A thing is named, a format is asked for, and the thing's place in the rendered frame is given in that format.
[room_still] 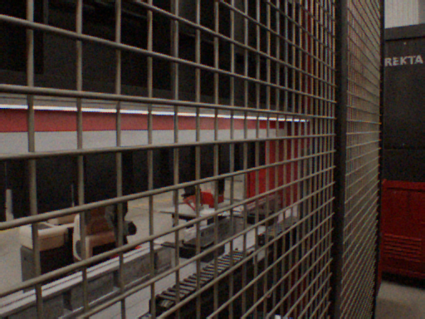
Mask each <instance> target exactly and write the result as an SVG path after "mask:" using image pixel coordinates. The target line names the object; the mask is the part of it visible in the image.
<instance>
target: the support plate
mask: <svg viewBox="0 0 425 319"><path fill-rule="evenodd" d="M160 213H172V214H174V206H173V207H171V208H168V209H161V210H160ZM178 215H183V216H189V217H194V218H196V214H195V211H193V210H192V209H191V208H190V207H189V206H187V205H181V204H180V205H179V206H178Z"/></svg>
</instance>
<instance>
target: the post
mask: <svg viewBox="0 0 425 319"><path fill-rule="evenodd" d="M335 5H336V7H335V10H334V14H335V21H336V22H337V23H336V24H335V37H337V40H335V53H336V54H337V55H335V70H336V71H334V72H335V85H336V86H337V87H336V88H335V101H336V103H334V118H337V119H336V120H334V129H335V132H334V134H336V135H335V136H334V150H336V151H335V152H334V163H333V166H334V165H335V167H334V168H333V182H334V181H335V183H334V184H333V194H332V198H333V197H335V198H334V199H332V213H333V212H334V213H333V215H332V225H331V228H333V229H332V231H331V242H330V243H333V245H332V246H331V247H330V259H331V258H333V260H331V261H330V273H331V275H330V287H331V289H330V287H329V289H330V290H329V296H328V302H330V304H329V306H328V316H330V317H329V319H340V294H341V268H342V257H343V240H344V185H345V156H346V128H347V110H346V101H347V0H335ZM328 316H327V317H328Z"/></svg>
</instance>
